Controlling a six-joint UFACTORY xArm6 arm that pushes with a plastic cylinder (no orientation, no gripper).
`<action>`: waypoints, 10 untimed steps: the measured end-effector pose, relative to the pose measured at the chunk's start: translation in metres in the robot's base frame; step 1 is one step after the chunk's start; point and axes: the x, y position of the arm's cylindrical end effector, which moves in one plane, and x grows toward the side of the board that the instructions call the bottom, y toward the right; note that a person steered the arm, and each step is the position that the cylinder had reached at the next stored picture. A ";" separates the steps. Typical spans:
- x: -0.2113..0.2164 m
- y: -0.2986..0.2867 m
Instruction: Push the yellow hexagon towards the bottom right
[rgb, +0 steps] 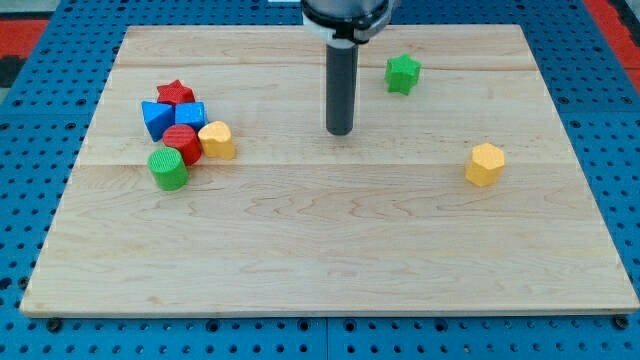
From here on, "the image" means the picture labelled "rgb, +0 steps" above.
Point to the red cylinder block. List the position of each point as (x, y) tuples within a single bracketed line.
[(184, 139)]

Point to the red star block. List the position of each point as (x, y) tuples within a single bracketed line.
[(175, 93)]

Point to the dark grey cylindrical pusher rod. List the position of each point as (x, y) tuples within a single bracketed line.
[(341, 76)]

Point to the green star block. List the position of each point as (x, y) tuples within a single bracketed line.
[(402, 74)]

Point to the blue cube block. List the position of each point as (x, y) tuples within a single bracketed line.
[(192, 114)]

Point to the yellow heart block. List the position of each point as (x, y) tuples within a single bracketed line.
[(216, 140)]

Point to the yellow hexagon block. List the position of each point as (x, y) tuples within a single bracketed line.
[(485, 165)]

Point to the light wooden board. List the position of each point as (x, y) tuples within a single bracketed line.
[(380, 222)]

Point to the green cylinder block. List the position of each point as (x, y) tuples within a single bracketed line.
[(168, 168)]

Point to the blue triangle block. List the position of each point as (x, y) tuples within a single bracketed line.
[(157, 117)]

